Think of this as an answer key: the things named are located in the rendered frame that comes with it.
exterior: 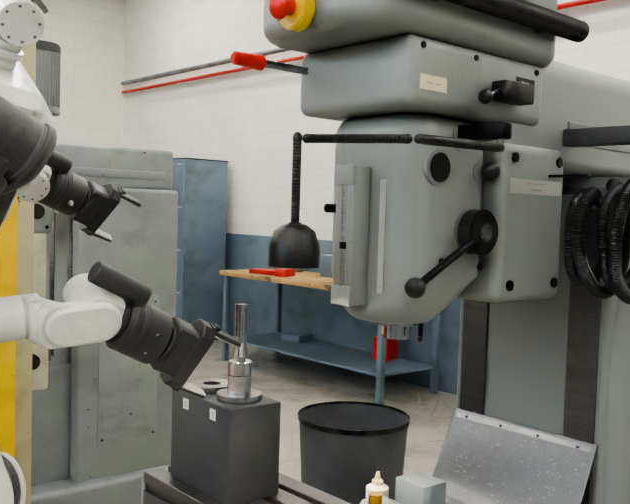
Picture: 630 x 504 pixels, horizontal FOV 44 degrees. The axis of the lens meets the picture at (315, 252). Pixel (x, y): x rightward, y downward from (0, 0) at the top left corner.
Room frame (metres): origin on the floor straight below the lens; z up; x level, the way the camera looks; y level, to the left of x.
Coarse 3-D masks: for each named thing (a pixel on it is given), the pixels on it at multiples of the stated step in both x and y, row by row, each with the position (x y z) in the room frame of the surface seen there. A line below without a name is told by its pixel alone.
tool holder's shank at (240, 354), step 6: (240, 306) 1.51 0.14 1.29; (246, 306) 1.51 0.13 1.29; (240, 312) 1.51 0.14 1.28; (246, 312) 1.51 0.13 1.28; (240, 318) 1.51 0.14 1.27; (246, 318) 1.51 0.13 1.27; (240, 324) 1.51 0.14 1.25; (246, 324) 1.51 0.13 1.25; (240, 330) 1.51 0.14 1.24; (246, 330) 1.52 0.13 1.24; (240, 336) 1.51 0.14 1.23; (246, 336) 1.52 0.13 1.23; (240, 342) 1.51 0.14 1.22; (246, 342) 1.52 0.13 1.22; (234, 348) 1.51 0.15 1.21; (240, 348) 1.51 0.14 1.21; (246, 348) 1.51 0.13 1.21; (234, 354) 1.51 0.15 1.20; (240, 354) 1.50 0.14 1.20; (246, 354) 1.51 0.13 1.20; (240, 360) 1.51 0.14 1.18
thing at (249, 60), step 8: (232, 56) 1.15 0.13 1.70; (240, 56) 1.15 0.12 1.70; (248, 56) 1.16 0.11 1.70; (256, 56) 1.17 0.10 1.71; (264, 56) 1.18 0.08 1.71; (240, 64) 1.15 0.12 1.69; (248, 64) 1.16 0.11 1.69; (256, 64) 1.17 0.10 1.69; (264, 64) 1.17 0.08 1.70; (272, 64) 1.19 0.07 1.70; (280, 64) 1.20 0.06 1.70; (288, 64) 1.21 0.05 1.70; (296, 72) 1.23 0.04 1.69; (304, 72) 1.23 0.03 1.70
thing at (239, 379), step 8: (232, 368) 1.50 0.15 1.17; (240, 368) 1.50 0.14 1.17; (248, 368) 1.50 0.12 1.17; (232, 376) 1.50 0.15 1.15; (240, 376) 1.50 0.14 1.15; (248, 376) 1.50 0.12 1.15; (232, 384) 1.50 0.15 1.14; (240, 384) 1.50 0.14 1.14; (248, 384) 1.51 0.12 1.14; (232, 392) 1.50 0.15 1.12; (240, 392) 1.50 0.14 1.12; (248, 392) 1.51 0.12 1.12
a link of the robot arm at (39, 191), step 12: (60, 156) 1.58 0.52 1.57; (48, 168) 1.59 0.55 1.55; (60, 168) 1.59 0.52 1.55; (48, 180) 1.57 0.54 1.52; (60, 180) 1.59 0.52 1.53; (24, 192) 1.53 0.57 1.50; (36, 192) 1.54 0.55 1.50; (48, 192) 1.56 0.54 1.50; (60, 192) 1.59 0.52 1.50; (48, 204) 1.60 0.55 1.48
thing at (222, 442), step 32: (224, 384) 1.59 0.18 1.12; (192, 416) 1.54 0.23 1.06; (224, 416) 1.45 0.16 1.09; (256, 416) 1.47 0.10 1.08; (192, 448) 1.54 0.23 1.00; (224, 448) 1.45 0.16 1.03; (256, 448) 1.47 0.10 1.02; (192, 480) 1.53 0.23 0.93; (224, 480) 1.45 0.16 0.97; (256, 480) 1.48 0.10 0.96
